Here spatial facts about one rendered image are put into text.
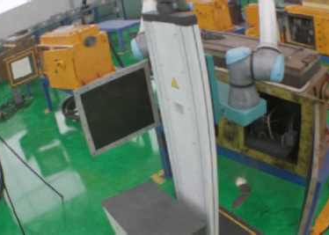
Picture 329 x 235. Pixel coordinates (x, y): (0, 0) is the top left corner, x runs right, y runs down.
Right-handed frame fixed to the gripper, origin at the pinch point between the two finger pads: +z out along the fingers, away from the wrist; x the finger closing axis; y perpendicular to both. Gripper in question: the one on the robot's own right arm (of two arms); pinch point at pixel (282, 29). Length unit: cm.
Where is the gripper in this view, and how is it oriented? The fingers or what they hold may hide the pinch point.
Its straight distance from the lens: 203.1
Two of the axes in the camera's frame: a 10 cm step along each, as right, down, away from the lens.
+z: 1.8, 8.9, 4.3
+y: 5.5, 2.7, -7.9
